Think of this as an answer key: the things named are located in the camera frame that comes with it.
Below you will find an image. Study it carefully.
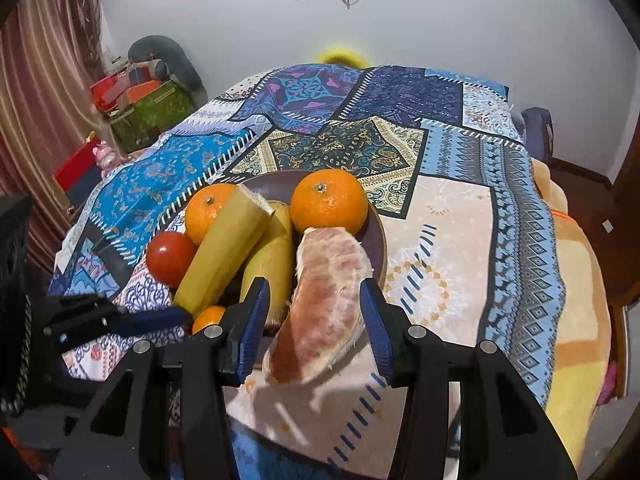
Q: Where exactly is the pink toy figure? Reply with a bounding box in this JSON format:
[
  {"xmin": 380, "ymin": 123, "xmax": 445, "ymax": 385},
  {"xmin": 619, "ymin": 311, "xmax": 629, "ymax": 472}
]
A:
[{"xmin": 94, "ymin": 142, "xmax": 134, "ymax": 179}]

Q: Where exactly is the brown wooden door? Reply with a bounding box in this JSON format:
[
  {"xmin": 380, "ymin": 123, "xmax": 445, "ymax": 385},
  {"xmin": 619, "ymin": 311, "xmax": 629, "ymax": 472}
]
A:
[{"xmin": 606, "ymin": 125, "xmax": 640, "ymax": 321}]

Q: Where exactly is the red tomato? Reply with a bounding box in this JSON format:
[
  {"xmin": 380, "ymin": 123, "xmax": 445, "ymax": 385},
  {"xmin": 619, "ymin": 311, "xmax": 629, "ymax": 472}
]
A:
[{"xmin": 146, "ymin": 231, "xmax": 199, "ymax": 289}]

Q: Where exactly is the orange cardboard box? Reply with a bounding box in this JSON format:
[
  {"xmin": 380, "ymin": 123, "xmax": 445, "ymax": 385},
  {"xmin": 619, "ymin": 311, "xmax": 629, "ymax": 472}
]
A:
[{"xmin": 125, "ymin": 82, "xmax": 164, "ymax": 107}]

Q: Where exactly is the brown striped curtain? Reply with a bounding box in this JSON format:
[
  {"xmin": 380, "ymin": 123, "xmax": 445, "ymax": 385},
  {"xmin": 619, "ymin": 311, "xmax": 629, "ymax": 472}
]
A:
[{"xmin": 0, "ymin": 0, "xmax": 109, "ymax": 266}]

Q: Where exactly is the green storage box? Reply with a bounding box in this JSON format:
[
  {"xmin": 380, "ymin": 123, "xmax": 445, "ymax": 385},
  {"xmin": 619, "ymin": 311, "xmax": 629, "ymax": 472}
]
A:
[{"xmin": 110, "ymin": 80, "xmax": 197, "ymax": 154}]

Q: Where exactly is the blue patchwork printed cloth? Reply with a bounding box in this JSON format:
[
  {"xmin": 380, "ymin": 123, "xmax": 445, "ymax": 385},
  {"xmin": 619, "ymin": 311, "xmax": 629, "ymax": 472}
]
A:
[{"xmin": 47, "ymin": 62, "xmax": 569, "ymax": 480}]

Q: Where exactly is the small mandarin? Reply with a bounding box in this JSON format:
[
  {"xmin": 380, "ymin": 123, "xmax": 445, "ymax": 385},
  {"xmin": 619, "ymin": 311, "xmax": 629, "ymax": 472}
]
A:
[{"xmin": 192, "ymin": 305, "xmax": 227, "ymax": 336}]

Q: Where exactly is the peeled pomelo segment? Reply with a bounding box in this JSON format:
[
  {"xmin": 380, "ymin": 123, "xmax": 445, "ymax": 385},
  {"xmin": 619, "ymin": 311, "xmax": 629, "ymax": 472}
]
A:
[{"xmin": 262, "ymin": 227, "xmax": 375, "ymax": 387}]

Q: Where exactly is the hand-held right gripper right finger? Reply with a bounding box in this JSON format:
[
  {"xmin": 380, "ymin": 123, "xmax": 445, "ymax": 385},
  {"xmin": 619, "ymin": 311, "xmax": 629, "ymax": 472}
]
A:
[{"xmin": 360, "ymin": 276, "xmax": 578, "ymax": 480}]

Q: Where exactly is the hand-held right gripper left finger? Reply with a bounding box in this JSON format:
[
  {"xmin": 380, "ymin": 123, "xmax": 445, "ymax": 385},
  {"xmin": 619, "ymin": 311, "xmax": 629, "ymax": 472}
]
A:
[{"xmin": 50, "ymin": 277, "xmax": 271, "ymax": 480}]

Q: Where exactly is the grey chair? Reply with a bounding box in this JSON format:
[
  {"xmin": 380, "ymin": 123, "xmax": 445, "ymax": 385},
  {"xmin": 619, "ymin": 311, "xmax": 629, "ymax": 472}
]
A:
[{"xmin": 510, "ymin": 106, "xmax": 554, "ymax": 167}]

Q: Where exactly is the red gift bag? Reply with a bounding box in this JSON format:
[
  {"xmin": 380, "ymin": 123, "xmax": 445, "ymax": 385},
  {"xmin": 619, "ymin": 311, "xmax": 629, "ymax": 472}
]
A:
[{"xmin": 90, "ymin": 72, "xmax": 137, "ymax": 112}]

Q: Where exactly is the yellow corn cob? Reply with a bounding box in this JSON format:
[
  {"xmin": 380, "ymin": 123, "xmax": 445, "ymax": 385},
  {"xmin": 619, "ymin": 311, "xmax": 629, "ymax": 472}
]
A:
[
  {"xmin": 173, "ymin": 184, "xmax": 277, "ymax": 317},
  {"xmin": 240, "ymin": 201, "xmax": 294, "ymax": 332}
]

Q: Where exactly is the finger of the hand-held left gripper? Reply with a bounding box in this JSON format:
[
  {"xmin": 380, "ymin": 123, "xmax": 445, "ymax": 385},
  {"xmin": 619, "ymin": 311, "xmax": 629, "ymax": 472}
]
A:
[{"xmin": 40, "ymin": 294, "xmax": 193, "ymax": 348}]

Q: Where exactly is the yellow ring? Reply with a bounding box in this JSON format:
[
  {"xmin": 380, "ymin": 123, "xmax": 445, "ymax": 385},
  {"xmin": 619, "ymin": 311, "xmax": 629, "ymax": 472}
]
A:
[{"xmin": 315, "ymin": 46, "xmax": 371, "ymax": 69}]

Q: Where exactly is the yellow orange blanket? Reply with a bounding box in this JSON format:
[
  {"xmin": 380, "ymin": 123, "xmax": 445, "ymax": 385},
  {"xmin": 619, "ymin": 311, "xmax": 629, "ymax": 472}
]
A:
[{"xmin": 530, "ymin": 157, "xmax": 619, "ymax": 413}]

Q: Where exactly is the dark purple round plate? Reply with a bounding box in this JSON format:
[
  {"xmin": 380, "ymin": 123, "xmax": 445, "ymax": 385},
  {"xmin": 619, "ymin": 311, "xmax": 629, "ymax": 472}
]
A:
[{"xmin": 172, "ymin": 170, "xmax": 389, "ymax": 322}]

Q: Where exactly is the red flat box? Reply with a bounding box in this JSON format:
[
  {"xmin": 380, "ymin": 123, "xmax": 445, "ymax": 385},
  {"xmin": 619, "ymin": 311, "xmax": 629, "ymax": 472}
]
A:
[{"xmin": 52, "ymin": 132, "xmax": 109, "ymax": 207}]

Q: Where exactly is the pink cloth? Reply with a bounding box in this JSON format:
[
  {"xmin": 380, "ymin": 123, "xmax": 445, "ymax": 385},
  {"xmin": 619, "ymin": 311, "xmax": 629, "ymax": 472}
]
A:
[{"xmin": 597, "ymin": 362, "xmax": 619, "ymax": 404}]

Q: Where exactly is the orange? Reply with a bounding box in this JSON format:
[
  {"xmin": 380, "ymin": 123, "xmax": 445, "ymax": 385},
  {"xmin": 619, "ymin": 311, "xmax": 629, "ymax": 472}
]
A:
[
  {"xmin": 185, "ymin": 183, "xmax": 242, "ymax": 246},
  {"xmin": 290, "ymin": 170, "xmax": 369, "ymax": 236}
]

